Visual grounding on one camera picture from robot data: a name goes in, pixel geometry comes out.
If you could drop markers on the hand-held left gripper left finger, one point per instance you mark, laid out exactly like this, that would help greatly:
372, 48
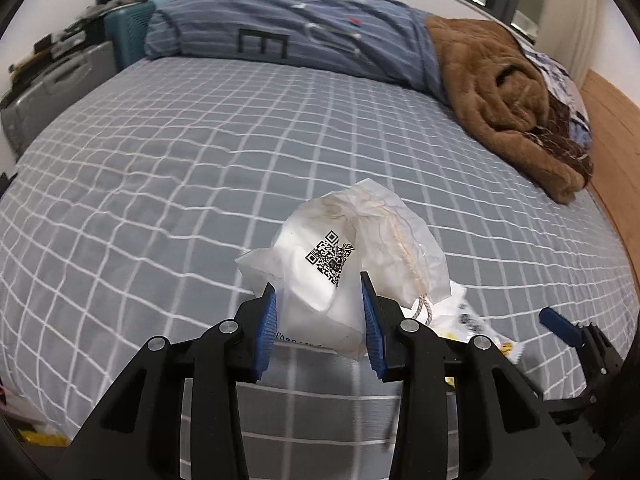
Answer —
267, 330

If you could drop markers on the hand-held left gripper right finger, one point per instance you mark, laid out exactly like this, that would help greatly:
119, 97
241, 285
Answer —
372, 330

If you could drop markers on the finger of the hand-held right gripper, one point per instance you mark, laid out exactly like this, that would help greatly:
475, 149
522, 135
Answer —
560, 325

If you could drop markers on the yellow snack wrapper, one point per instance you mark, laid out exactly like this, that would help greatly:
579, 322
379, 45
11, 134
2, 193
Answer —
472, 327

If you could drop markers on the wooden headboard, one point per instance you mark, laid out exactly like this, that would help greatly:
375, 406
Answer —
615, 160

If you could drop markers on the patterned pillow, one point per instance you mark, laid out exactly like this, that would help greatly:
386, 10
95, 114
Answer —
567, 90

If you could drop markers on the yellow packet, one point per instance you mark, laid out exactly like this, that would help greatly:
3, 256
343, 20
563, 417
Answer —
42, 438

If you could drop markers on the brown fleece blanket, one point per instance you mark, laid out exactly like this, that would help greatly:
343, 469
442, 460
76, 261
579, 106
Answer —
490, 85

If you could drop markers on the blue striped duvet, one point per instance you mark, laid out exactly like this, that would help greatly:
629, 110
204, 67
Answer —
300, 25

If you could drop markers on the grey suitcase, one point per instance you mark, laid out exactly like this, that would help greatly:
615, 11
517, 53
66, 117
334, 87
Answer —
55, 90

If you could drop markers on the teal plastic crate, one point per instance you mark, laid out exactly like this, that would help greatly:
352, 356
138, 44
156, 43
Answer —
130, 30

